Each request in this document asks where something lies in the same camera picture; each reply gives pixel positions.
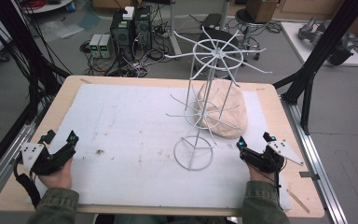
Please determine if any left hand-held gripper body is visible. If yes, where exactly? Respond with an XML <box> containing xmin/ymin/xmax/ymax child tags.
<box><xmin>21</xmin><ymin>140</ymin><xmax>73</xmax><ymax>176</ymax></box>

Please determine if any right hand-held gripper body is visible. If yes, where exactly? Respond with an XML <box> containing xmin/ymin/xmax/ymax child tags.
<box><xmin>239</xmin><ymin>139</ymin><xmax>305</xmax><ymax>175</ymax></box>

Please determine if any person's right hand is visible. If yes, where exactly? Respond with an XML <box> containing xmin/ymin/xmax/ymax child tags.
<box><xmin>246</xmin><ymin>161</ymin><xmax>277</xmax><ymax>185</ymax></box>

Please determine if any person's left hand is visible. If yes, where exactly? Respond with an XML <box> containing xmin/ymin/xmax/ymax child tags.
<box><xmin>37</xmin><ymin>156</ymin><xmax>75</xmax><ymax>190</ymax></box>

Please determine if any beige cloth hat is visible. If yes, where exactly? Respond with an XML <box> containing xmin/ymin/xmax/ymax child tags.
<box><xmin>197</xmin><ymin>81</ymin><xmax>249</xmax><ymax>140</ymax></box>

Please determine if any grey tape strip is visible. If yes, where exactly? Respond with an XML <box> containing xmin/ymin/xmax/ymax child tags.
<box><xmin>298</xmin><ymin>171</ymin><xmax>321</xmax><ymax>182</ymax></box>

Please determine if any thin wooden stick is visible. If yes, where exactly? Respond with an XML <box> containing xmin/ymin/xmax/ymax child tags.
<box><xmin>286</xmin><ymin>188</ymin><xmax>311</xmax><ymax>215</ymax></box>

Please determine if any white foam mat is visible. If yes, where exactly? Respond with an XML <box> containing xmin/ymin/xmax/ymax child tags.
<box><xmin>27</xmin><ymin>83</ymin><xmax>294</xmax><ymax>211</ymax></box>

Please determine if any white power supply unit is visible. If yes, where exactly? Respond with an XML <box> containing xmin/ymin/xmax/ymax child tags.
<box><xmin>89</xmin><ymin>33</ymin><xmax>103</xmax><ymax>59</ymax></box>
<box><xmin>98</xmin><ymin>33</ymin><xmax>115</xmax><ymax>59</ymax></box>

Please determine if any white floor board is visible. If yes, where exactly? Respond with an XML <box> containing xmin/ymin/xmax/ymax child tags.
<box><xmin>280</xmin><ymin>21</ymin><xmax>358</xmax><ymax>67</ymax></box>

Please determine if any clear plastic sheet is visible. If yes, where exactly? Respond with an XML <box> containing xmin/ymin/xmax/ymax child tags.
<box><xmin>38</xmin><ymin>19</ymin><xmax>86</xmax><ymax>41</ymax></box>

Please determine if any black round stool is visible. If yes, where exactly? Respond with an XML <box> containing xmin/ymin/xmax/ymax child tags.
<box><xmin>198</xmin><ymin>28</ymin><xmax>241</xmax><ymax>79</ymax></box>

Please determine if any large black computer tower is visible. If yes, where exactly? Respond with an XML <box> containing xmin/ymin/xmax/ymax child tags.
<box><xmin>109</xmin><ymin>9</ymin><xmax>135</xmax><ymax>63</ymax></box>

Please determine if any grey robot part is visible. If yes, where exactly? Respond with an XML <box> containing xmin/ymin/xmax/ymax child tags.
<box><xmin>297</xmin><ymin>16</ymin><xmax>356</xmax><ymax>67</ymax></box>

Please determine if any black stool with chrome legs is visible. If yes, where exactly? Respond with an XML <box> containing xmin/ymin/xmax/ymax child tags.
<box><xmin>234</xmin><ymin>7</ymin><xmax>275</xmax><ymax>62</ymax></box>

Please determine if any brown cardboard box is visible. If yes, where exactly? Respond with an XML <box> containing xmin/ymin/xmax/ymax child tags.
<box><xmin>245</xmin><ymin>0</ymin><xmax>280</xmax><ymax>24</ymax></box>

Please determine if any white round table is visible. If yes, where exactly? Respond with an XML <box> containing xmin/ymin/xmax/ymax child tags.
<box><xmin>21</xmin><ymin>0</ymin><xmax>75</xmax><ymax>15</ymax></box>

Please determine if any slim black computer tower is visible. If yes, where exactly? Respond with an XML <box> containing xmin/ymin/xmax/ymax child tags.
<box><xmin>132</xmin><ymin>5</ymin><xmax>153</xmax><ymax>53</ymax></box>

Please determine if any white metal table leg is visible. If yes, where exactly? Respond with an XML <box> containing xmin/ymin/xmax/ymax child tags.
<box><xmin>167</xmin><ymin>0</ymin><xmax>184</xmax><ymax>57</ymax></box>

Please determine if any white box on computer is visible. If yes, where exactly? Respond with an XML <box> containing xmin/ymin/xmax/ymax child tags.
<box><xmin>121</xmin><ymin>5</ymin><xmax>136</xmax><ymax>21</ymax></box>

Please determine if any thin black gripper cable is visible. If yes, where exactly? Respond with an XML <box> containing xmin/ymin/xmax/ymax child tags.
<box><xmin>248</xmin><ymin>158</ymin><xmax>288</xmax><ymax>210</ymax></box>

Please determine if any black sleeved gripper cable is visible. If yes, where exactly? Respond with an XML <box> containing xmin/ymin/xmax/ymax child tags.
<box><xmin>13</xmin><ymin>154</ymin><xmax>42</xmax><ymax>209</ymax></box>

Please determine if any aluminium rail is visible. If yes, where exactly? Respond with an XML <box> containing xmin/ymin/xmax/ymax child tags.
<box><xmin>0</xmin><ymin>119</ymin><xmax>48</xmax><ymax>209</ymax></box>
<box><xmin>280</xmin><ymin>94</ymin><xmax>350</xmax><ymax>224</ymax></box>

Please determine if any black metal frame with cables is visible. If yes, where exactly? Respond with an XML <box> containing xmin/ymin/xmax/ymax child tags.
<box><xmin>0</xmin><ymin>0</ymin><xmax>73</xmax><ymax>188</ymax></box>

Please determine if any white wire hat rack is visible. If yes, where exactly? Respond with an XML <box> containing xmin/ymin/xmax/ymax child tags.
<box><xmin>163</xmin><ymin>25</ymin><xmax>273</xmax><ymax>172</ymax></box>

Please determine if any black metal frame strut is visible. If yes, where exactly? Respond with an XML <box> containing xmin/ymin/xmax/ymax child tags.
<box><xmin>272</xmin><ymin>0</ymin><xmax>358</xmax><ymax>136</ymax></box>

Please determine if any tangle of floor cables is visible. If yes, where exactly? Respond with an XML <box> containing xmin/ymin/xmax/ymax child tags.
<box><xmin>79</xmin><ymin>18</ymin><xmax>175</xmax><ymax>78</ymax></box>

